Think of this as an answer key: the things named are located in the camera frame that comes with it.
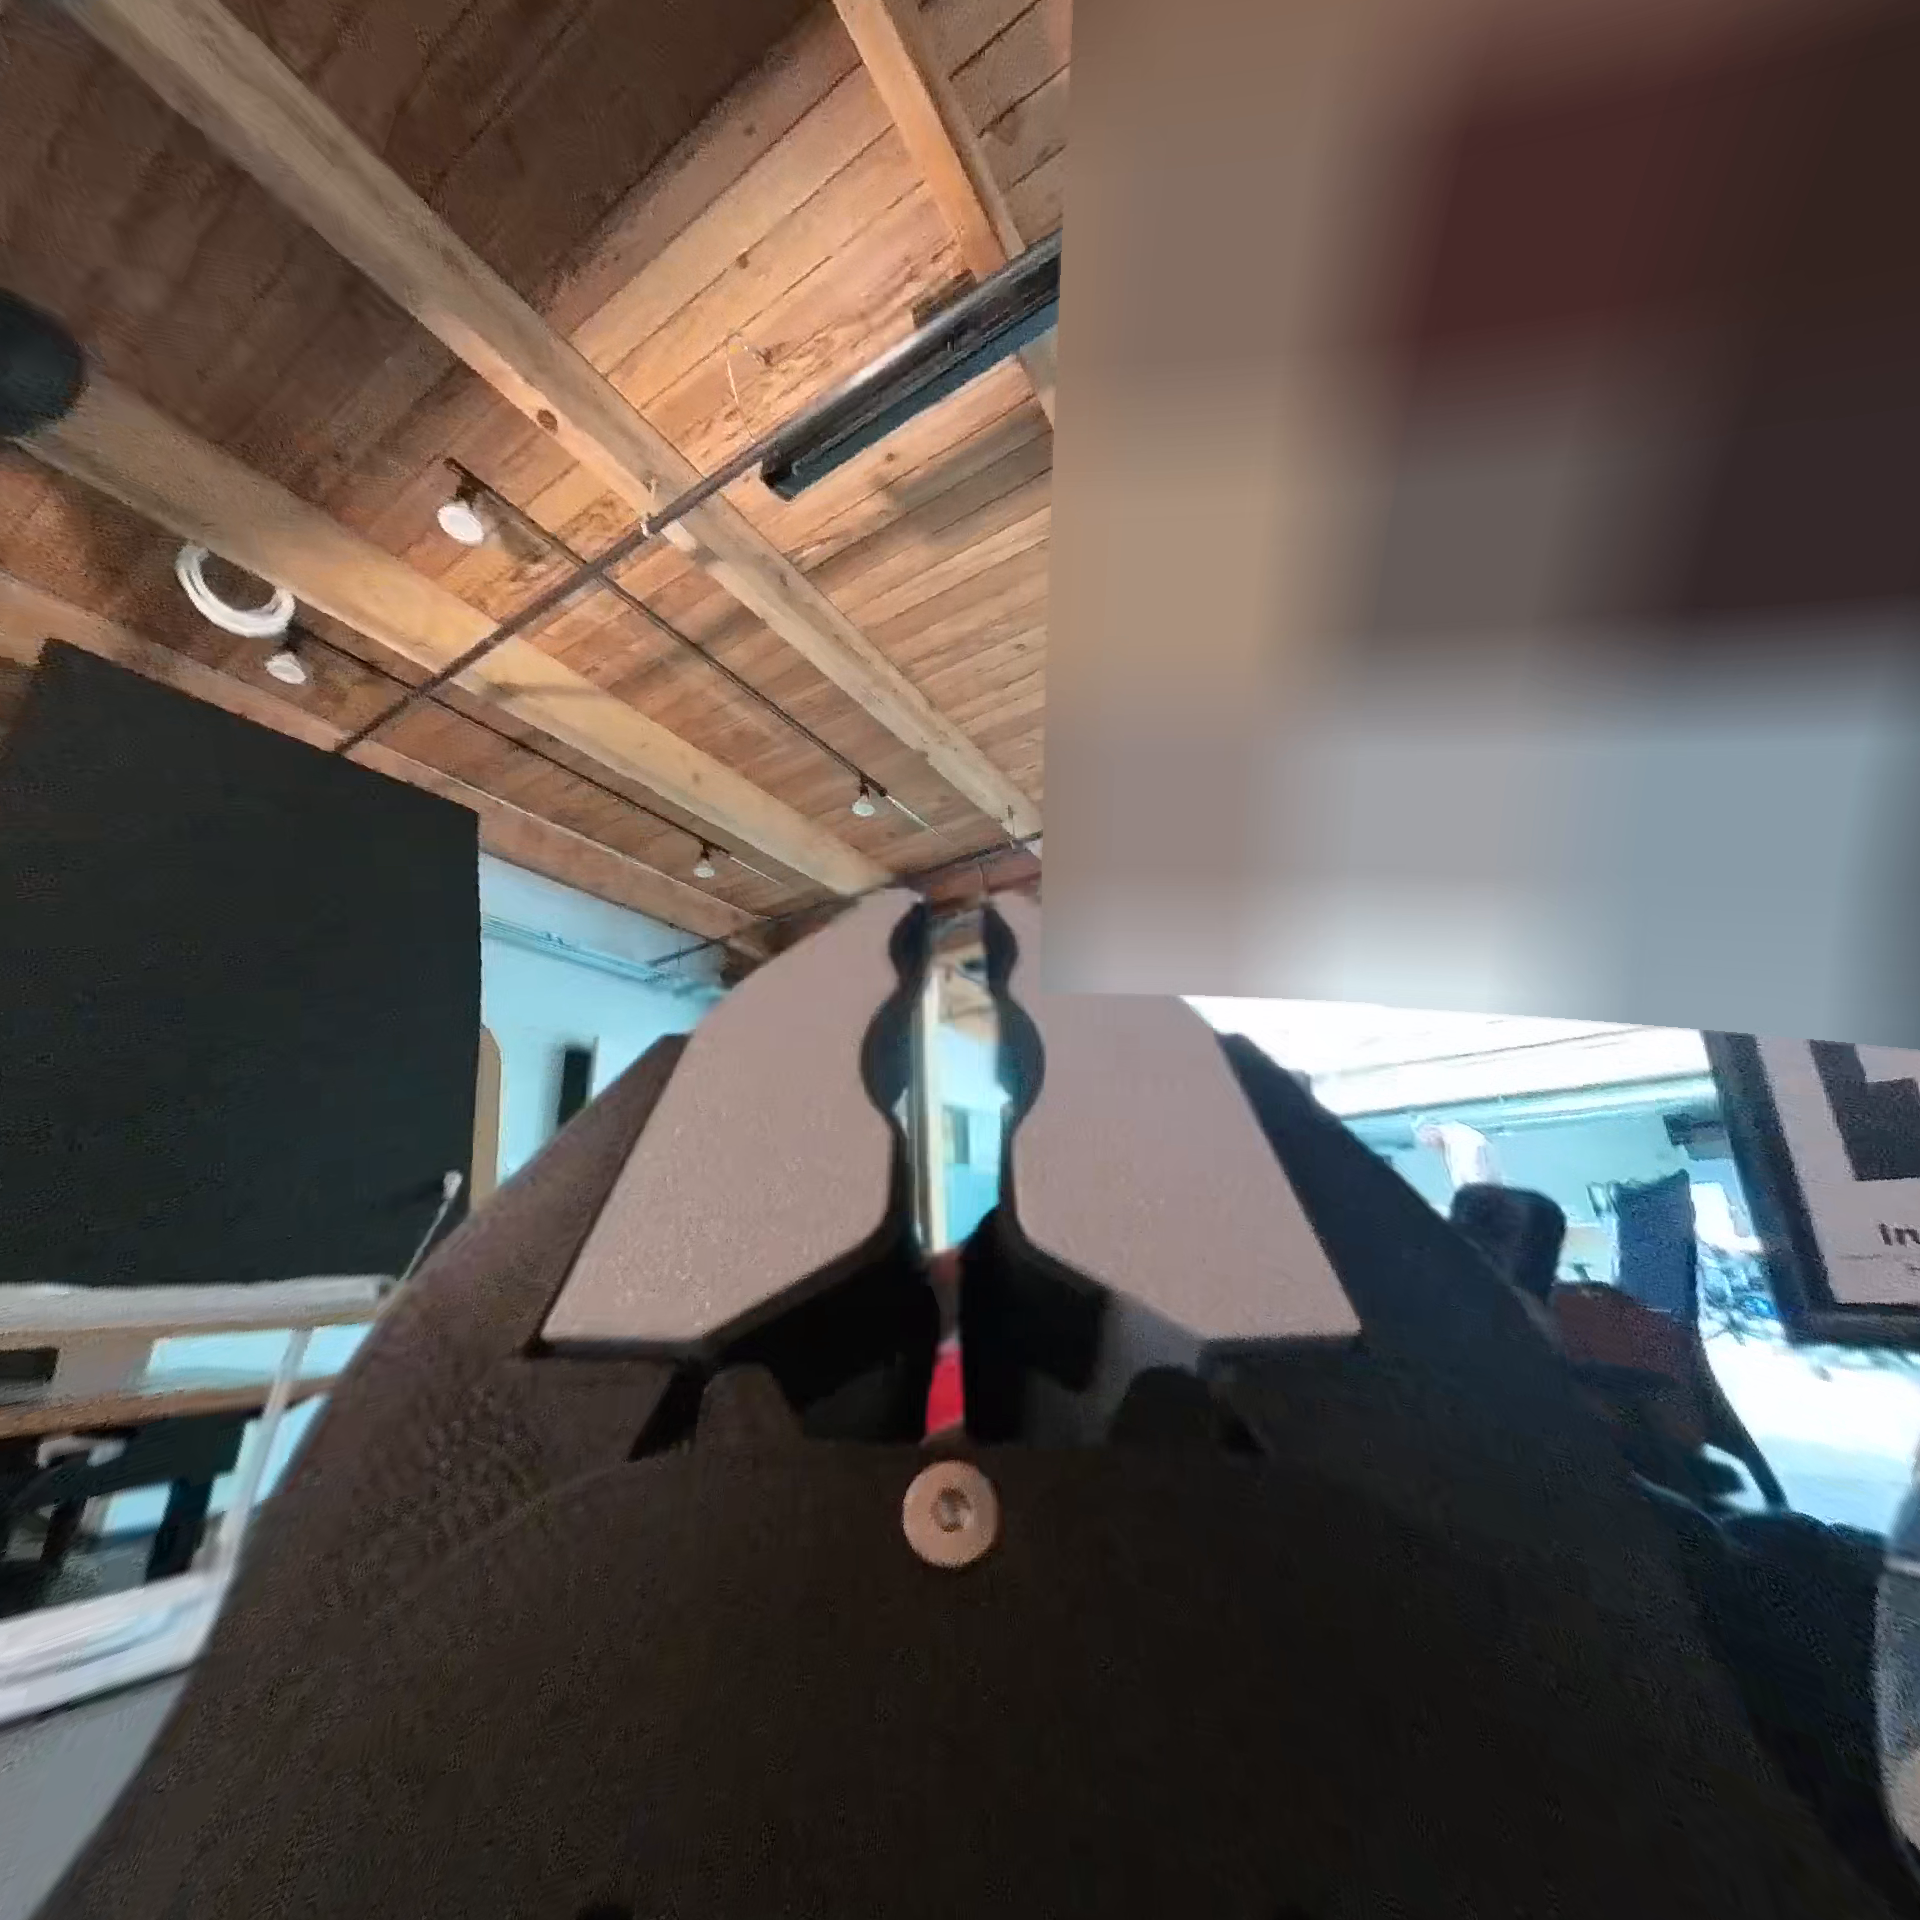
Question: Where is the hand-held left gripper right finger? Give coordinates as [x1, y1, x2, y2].
[978, 894, 1369, 1444]

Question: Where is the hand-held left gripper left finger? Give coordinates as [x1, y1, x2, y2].
[537, 888, 935, 1366]

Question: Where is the black office chair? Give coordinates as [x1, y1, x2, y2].
[1451, 1182, 1564, 1308]
[1607, 1168, 1704, 1323]

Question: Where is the black lighting track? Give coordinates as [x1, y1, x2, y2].
[282, 630, 790, 891]
[447, 459, 938, 834]

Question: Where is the black acoustic panel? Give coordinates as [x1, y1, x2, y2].
[0, 642, 483, 1289]

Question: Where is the white metal stand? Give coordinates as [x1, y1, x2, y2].
[0, 1168, 467, 1721]

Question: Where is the thin black ceiling rod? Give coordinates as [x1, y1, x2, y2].
[333, 447, 774, 758]

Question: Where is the black linear light fixture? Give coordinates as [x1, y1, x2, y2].
[756, 238, 1060, 503]

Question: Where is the black dome speaker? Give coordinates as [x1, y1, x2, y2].
[0, 293, 85, 447]

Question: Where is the metal cable tray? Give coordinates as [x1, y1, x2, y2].
[480, 919, 723, 997]

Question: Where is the wooden desk with black frame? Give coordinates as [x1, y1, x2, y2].
[0, 1369, 355, 1612]

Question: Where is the white cable coil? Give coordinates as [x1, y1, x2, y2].
[176, 541, 298, 642]

